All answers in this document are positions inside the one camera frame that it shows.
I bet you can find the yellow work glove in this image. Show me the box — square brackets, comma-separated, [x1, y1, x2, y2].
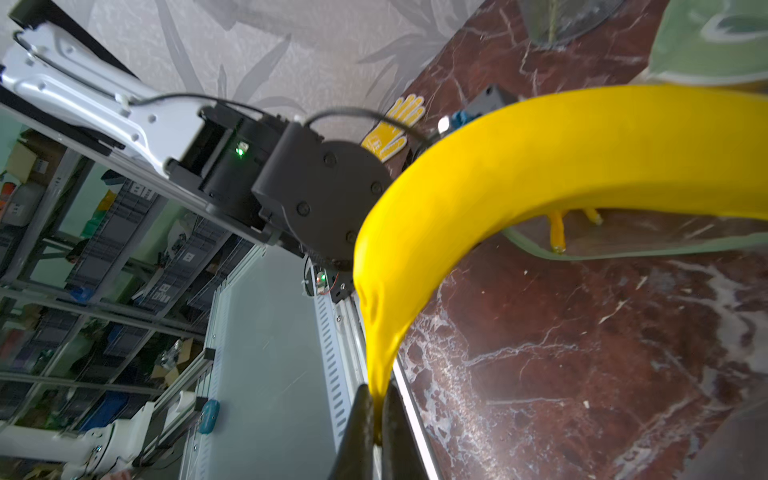
[361, 94, 426, 162]

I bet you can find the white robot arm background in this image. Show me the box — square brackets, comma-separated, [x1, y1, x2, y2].
[1, 401, 155, 479]

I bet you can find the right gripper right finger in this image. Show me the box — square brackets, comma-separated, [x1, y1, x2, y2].
[381, 382, 428, 480]

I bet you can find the storage shelving rack background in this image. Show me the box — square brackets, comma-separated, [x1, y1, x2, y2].
[1, 120, 249, 432]

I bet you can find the zip-top bag with bananas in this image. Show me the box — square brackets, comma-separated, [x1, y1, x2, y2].
[503, 1, 767, 261]

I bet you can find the aluminium front rail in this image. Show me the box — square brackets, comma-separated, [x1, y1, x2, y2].
[179, 239, 439, 480]

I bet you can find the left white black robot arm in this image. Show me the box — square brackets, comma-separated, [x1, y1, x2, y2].
[1, 23, 392, 271]

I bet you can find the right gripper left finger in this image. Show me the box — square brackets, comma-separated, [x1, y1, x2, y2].
[328, 384, 374, 480]

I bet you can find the bag banana two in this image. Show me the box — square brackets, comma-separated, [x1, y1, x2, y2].
[547, 211, 566, 254]

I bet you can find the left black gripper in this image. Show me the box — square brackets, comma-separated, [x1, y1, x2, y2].
[252, 122, 392, 270]

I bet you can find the bag banana one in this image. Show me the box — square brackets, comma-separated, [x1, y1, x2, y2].
[353, 85, 767, 424]

